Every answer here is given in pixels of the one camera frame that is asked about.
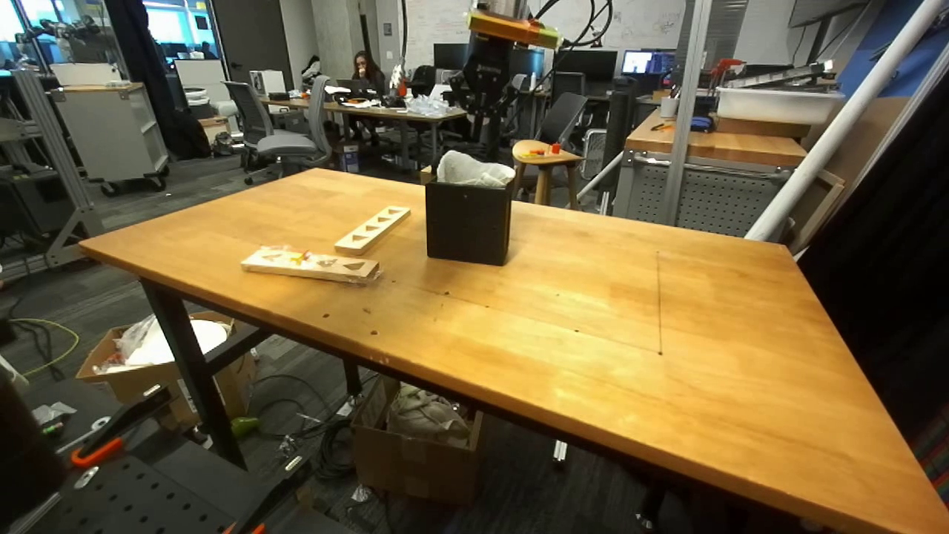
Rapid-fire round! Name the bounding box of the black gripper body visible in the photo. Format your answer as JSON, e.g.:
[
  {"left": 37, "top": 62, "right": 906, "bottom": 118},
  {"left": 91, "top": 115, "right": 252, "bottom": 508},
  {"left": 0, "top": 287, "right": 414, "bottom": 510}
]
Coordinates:
[{"left": 463, "top": 37, "right": 513, "bottom": 129}]

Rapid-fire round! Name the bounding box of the white towel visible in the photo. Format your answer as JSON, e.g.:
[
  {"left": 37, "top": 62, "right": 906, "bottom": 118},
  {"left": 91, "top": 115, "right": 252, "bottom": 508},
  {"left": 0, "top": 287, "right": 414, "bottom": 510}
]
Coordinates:
[{"left": 436, "top": 151, "right": 516, "bottom": 190}]

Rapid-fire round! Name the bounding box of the black perforated box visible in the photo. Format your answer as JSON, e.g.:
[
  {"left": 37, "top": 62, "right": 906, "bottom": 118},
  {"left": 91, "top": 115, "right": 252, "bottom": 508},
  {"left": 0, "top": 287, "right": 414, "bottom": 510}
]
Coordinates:
[{"left": 424, "top": 185, "right": 513, "bottom": 264}]

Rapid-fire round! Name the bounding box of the cardboard box under table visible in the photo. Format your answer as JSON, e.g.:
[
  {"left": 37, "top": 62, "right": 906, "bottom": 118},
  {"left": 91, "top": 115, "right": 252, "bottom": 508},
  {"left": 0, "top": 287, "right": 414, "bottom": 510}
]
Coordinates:
[{"left": 352, "top": 381, "right": 482, "bottom": 506}]

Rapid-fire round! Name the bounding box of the cardboard box with plastic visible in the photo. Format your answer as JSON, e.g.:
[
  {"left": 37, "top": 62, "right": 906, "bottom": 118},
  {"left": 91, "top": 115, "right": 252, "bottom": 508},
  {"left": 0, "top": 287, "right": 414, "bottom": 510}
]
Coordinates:
[{"left": 77, "top": 316, "right": 258, "bottom": 431}]

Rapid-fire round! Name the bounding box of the small round wooden stool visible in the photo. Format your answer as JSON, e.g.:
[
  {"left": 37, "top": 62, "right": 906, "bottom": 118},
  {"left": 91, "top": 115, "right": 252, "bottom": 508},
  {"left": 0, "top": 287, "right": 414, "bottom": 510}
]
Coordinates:
[{"left": 513, "top": 139, "right": 582, "bottom": 206}]

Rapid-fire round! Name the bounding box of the seated person in background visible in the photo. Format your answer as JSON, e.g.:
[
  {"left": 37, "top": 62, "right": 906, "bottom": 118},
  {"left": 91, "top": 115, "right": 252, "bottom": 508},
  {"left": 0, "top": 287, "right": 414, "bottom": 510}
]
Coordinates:
[{"left": 350, "top": 50, "right": 389, "bottom": 99}]

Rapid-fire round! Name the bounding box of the computer monitor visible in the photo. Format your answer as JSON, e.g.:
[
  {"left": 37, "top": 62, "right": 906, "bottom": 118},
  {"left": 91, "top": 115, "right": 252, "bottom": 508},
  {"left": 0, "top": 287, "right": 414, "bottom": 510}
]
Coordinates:
[{"left": 620, "top": 50, "right": 676, "bottom": 78}]

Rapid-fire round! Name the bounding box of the wooden puzzle board empty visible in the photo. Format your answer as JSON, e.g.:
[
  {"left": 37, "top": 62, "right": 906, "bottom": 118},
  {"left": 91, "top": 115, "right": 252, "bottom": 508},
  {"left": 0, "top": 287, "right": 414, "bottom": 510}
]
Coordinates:
[{"left": 334, "top": 206, "right": 410, "bottom": 253}]

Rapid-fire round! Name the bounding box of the grey office chair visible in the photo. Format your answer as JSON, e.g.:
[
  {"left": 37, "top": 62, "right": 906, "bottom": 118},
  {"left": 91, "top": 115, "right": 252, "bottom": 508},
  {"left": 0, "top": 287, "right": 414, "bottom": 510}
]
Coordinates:
[{"left": 226, "top": 80, "right": 331, "bottom": 182}]

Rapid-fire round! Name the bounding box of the wooden workbench with drawers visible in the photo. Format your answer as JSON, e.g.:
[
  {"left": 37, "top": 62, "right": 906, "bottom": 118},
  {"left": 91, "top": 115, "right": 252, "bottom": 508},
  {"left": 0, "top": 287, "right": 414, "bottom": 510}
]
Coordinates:
[{"left": 614, "top": 114, "right": 807, "bottom": 239}]

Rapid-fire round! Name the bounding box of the wooden puzzle board with pieces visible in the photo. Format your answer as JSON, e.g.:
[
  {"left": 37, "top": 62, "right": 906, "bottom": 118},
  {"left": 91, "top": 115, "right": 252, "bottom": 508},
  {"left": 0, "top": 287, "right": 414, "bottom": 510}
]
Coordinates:
[{"left": 239, "top": 247, "right": 378, "bottom": 285}]

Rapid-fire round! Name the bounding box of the white plastic tub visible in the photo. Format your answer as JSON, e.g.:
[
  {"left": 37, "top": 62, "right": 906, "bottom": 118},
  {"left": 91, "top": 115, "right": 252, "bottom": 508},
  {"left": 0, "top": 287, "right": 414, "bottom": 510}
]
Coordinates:
[{"left": 718, "top": 87, "right": 845, "bottom": 124}]

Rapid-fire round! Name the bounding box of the white diagonal pole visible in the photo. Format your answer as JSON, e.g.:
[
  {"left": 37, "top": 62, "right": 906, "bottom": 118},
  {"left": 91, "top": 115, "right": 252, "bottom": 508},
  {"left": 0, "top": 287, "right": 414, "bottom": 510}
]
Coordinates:
[{"left": 743, "top": 0, "right": 949, "bottom": 240}]

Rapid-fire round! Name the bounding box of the white rolling cabinet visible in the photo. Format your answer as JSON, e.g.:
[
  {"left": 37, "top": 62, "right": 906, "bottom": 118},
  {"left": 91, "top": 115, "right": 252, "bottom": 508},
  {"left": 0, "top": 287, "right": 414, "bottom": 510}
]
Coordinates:
[{"left": 52, "top": 62, "right": 169, "bottom": 196}]

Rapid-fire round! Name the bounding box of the black table leg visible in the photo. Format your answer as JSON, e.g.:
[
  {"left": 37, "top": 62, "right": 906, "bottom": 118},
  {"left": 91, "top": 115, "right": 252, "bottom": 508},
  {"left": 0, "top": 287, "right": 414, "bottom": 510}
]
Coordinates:
[{"left": 141, "top": 282, "right": 243, "bottom": 470}]

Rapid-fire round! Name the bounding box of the wrist camera yellow mount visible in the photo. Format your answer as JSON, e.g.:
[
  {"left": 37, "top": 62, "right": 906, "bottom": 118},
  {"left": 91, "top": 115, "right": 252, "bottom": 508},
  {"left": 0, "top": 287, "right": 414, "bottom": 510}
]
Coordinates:
[{"left": 469, "top": 12, "right": 561, "bottom": 49}]

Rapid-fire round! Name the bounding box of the orange handled clamp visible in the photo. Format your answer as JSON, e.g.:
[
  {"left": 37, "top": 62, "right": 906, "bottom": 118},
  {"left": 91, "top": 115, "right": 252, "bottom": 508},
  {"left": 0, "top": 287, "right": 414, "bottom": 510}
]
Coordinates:
[{"left": 67, "top": 436, "right": 123, "bottom": 473}]

